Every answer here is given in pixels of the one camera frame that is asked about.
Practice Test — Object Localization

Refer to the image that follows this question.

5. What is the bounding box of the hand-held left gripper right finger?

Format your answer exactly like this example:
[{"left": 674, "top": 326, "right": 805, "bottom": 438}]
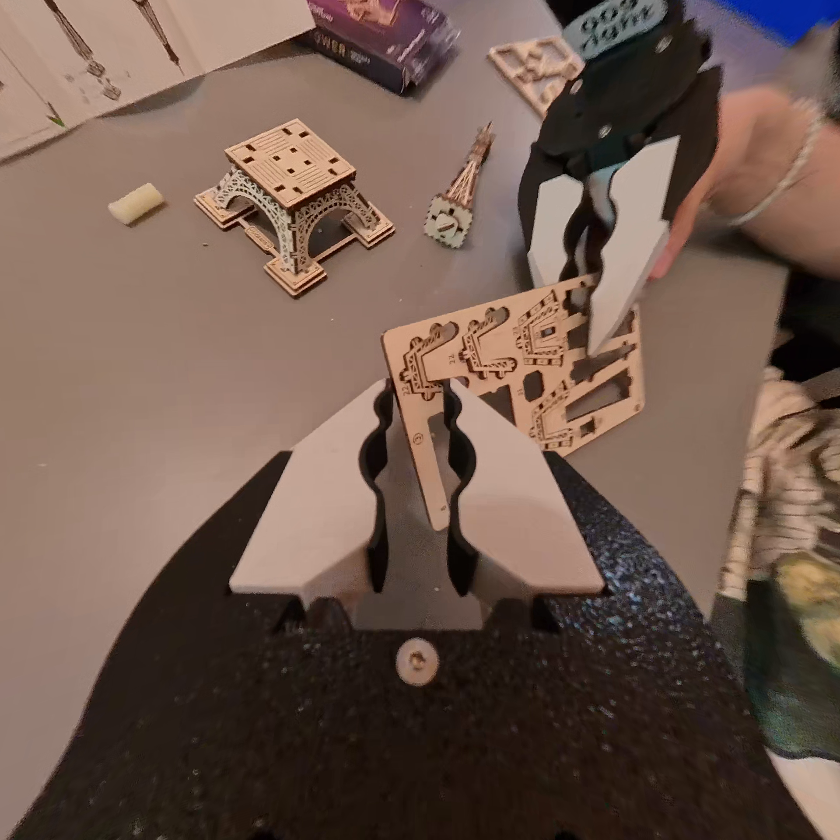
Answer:
[{"left": 441, "top": 377, "right": 605, "bottom": 598}]

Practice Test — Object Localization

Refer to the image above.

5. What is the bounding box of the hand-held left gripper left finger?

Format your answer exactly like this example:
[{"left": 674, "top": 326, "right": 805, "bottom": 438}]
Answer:
[{"left": 228, "top": 377, "right": 395, "bottom": 597}]

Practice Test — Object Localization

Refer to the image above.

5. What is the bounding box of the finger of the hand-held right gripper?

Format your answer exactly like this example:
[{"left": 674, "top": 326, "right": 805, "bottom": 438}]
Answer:
[
  {"left": 587, "top": 136, "right": 681, "bottom": 358},
  {"left": 527, "top": 172, "right": 595, "bottom": 290}
]

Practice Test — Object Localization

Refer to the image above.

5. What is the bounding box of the wooden puzzle sheet with cutouts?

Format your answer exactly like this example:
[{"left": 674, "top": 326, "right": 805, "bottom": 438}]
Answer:
[{"left": 382, "top": 272, "right": 645, "bottom": 532}]

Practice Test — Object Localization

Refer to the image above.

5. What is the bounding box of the person's right forearm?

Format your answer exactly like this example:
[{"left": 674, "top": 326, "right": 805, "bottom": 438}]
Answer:
[{"left": 715, "top": 112, "right": 840, "bottom": 277}]

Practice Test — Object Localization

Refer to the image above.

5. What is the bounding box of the grey desk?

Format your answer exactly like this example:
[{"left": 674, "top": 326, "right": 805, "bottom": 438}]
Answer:
[{"left": 0, "top": 0, "right": 788, "bottom": 840}]

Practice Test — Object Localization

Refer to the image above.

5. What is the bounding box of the person's right hand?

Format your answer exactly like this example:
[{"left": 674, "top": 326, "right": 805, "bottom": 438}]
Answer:
[{"left": 646, "top": 85, "right": 815, "bottom": 283}]

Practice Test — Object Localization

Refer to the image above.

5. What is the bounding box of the wooden tower spire model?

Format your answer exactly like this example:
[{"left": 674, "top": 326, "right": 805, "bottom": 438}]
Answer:
[{"left": 425, "top": 121, "right": 494, "bottom": 250}]

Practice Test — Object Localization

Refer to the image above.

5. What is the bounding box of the blue plastic bin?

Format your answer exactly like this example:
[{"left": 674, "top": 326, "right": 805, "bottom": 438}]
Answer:
[{"left": 686, "top": 0, "right": 840, "bottom": 47}]

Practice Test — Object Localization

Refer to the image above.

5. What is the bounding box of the purple puzzle box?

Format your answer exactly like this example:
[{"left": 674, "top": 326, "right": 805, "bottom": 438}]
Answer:
[{"left": 295, "top": 0, "right": 460, "bottom": 96}]

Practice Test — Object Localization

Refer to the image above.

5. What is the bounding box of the wooden tower base model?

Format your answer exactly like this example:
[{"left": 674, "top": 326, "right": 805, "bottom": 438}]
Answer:
[{"left": 193, "top": 118, "right": 396, "bottom": 299}]

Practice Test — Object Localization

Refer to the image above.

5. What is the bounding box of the person's printed white shirt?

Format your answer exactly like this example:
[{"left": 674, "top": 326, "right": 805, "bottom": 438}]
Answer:
[{"left": 712, "top": 364, "right": 840, "bottom": 840}]

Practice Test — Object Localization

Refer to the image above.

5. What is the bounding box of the small pale wax stick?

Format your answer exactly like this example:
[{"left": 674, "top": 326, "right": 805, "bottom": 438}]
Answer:
[{"left": 108, "top": 182, "right": 166, "bottom": 227}]

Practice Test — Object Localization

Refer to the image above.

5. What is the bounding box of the paper instruction sheet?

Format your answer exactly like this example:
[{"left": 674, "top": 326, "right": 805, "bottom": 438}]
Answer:
[{"left": 0, "top": 0, "right": 317, "bottom": 161}]

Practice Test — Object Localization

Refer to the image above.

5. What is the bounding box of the silver bracelet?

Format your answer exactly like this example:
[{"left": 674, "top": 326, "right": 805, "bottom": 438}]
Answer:
[{"left": 712, "top": 97, "right": 826, "bottom": 227}]

